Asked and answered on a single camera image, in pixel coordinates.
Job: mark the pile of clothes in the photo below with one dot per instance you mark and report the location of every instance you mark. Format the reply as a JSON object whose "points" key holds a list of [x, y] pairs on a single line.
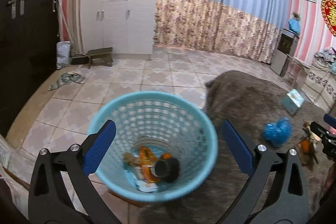
{"points": [[325, 59]]}

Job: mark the teal cardboard box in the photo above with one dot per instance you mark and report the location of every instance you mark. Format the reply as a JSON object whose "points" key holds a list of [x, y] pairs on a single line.
{"points": [[292, 102]]}

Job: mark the orange fruit on tray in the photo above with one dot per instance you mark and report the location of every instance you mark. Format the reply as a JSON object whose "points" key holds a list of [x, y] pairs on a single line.
{"points": [[306, 146]]}

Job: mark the blue covered plant pot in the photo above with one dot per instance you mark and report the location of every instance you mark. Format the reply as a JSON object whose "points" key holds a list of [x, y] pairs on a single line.
{"points": [[294, 23]]}

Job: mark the white plastic bag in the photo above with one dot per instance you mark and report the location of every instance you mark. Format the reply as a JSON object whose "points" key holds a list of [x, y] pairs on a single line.
{"points": [[63, 54]]}

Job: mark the brown tray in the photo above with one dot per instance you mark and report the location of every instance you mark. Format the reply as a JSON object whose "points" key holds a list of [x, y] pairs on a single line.
{"points": [[305, 159]]}

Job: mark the green rag on floor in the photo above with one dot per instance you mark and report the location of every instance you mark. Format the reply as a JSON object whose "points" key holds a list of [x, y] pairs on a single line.
{"points": [[68, 78]]}

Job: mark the dark door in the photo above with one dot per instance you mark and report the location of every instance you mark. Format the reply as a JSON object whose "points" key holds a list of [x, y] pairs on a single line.
{"points": [[29, 34]]}

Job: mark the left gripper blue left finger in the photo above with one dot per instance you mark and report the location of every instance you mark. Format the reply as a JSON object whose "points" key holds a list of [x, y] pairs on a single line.
{"points": [[96, 145]]}

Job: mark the red heart wall decoration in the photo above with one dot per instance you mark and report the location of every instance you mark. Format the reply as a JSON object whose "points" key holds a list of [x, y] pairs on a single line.
{"points": [[328, 9]]}

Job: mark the black cylinder cup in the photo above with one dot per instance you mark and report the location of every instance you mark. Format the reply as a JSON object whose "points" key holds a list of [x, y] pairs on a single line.
{"points": [[167, 169]]}

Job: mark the orange snack bag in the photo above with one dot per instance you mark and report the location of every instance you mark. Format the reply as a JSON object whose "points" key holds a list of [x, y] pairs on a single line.
{"points": [[147, 160]]}

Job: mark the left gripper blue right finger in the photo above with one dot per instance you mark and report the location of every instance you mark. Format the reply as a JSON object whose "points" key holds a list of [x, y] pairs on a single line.
{"points": [[241, 146]]}

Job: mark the white paper booklet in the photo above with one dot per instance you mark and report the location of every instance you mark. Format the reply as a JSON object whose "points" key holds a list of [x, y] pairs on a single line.
{"points": [[143, 185]]}

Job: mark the light blue plastic basket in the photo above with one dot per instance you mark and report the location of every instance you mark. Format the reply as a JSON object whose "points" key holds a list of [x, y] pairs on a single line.
{"points": [[163, 123]]}

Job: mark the beige cloth bag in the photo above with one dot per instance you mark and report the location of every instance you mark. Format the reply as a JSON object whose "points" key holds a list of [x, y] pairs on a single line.
{"points": [[131, 160]]}

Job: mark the blue plastic bag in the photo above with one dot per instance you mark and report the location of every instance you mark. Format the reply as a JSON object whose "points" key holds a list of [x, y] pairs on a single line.
{"points": [[278, 133]]}

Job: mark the folding metal table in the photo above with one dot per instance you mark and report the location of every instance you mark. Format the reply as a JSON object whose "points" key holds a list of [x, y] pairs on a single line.
{"points": [[296, 72]]}

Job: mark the water dispenser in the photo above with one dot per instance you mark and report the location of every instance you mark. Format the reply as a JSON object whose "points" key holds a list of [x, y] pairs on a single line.
{"points": [[285, 49]]}

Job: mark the small wooden stool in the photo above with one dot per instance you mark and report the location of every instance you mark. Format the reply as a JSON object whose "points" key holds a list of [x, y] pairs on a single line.
{"points": [[101, 53]]}

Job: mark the white cabinet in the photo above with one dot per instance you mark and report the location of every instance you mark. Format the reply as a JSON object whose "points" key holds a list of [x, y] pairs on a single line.
{"points": [[126, 26]]}

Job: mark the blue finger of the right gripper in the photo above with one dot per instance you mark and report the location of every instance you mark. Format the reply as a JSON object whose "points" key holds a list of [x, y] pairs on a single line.
{"points": [[329, 120], [317, 129]]}

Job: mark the patterned covered chest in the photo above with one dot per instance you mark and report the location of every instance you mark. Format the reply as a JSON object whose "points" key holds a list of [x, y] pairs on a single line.
{"points": [[319, 85]]}

